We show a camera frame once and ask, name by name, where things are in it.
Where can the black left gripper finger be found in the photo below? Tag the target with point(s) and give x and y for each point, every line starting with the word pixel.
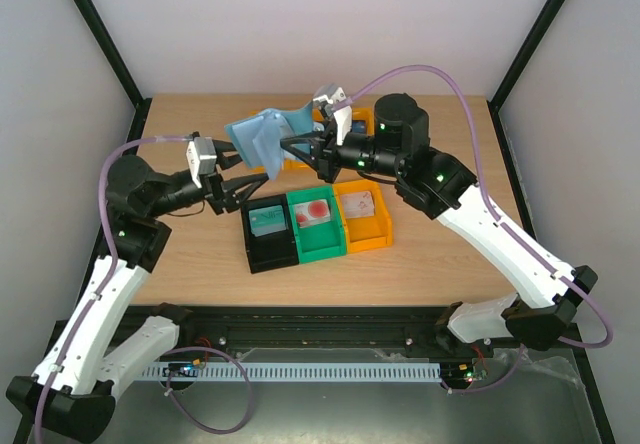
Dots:
pixel 227 155
pixel 238 190

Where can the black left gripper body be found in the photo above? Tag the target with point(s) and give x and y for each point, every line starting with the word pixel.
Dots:
pixel 214 196

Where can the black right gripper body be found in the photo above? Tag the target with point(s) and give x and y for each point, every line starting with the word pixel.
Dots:
pixel 326 156

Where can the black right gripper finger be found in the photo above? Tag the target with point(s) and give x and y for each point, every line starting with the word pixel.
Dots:
pixel 301 153
pixel 310 138

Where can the blue leather card holder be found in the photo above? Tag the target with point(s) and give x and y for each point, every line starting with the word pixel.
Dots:
pixel 257 138

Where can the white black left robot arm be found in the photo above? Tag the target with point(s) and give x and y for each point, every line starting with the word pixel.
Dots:
pixel 73 391

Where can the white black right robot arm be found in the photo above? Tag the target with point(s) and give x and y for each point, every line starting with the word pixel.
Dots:
pixel 546 290

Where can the blue card in rear bin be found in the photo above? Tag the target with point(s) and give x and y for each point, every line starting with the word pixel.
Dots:
pixel 359 126

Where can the teal credit card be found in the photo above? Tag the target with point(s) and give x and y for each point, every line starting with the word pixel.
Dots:
pixel 267 220

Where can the white red circle card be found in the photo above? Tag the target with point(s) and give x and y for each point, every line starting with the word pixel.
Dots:
pixel 312 213

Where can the white patterned card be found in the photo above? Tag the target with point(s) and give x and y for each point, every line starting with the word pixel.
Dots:
pixel 357 205

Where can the orange rear triple bin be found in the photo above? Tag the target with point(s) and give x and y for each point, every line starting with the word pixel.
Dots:
pixel 365 121

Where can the black plastic bin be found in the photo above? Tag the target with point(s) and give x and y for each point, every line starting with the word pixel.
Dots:
pixel 273 251

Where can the green plastic bin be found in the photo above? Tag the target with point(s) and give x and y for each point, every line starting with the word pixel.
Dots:
pixel 316 240

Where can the orange front plastic bin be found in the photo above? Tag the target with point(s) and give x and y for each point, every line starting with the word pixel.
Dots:
pixel 365 234

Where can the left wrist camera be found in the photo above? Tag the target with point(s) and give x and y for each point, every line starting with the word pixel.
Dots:
pixel 201 158

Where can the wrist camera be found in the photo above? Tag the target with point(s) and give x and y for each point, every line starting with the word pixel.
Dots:
pixel 332 101
pixel 201 158

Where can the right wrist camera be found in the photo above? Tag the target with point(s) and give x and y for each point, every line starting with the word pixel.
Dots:
pixel 332 101

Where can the light blue slotted cable duct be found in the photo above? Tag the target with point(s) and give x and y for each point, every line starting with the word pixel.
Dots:
pixel 394 372

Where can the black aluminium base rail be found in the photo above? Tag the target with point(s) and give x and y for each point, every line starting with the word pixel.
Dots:
pixel 410 331

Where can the black frame post left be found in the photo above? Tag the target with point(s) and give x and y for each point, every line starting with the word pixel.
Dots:
pixel 105 42

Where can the black frame post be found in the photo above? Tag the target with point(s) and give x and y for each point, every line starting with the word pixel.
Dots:
pixel 105 42
pixel 526 51

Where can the black frame post right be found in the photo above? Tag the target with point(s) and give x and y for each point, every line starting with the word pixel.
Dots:
pixel 526 51

